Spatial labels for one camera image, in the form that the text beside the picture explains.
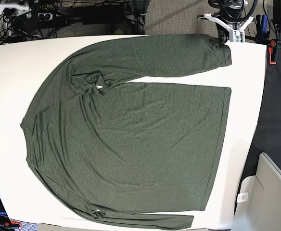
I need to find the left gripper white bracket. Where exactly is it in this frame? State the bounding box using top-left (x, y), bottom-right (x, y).
top-left (197, 13), bottom-right (256, 44)

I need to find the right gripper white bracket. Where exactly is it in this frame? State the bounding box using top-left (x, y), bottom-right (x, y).
top-left (0, 0), bottom-right (32, 14)

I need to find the green long sleeve shirt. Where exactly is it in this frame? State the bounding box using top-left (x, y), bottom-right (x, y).
top-left (21, 34), bottom-right (232, 230)

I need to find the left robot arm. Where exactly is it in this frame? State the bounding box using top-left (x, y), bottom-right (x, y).
top-left (197, 0), bottom-right (258, 44)

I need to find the red clamp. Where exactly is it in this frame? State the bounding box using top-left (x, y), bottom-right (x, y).
top-left (268, 39), bottom-right (277, 64)

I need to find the white power strip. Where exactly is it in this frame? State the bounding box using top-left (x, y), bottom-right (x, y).
top-left (38, 13), bottom-right (53, 21)

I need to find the dark grey mat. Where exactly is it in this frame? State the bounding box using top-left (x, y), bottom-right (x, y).
top-left (243, 47), bottom-right (281, 183)

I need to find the white plastic bin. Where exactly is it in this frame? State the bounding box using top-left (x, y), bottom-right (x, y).
top-left (231, 153), bottom-right (281, 231)

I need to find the blue handled tool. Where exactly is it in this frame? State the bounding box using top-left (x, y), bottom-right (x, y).
top-left (260, 14), bottom-right (268, 40)

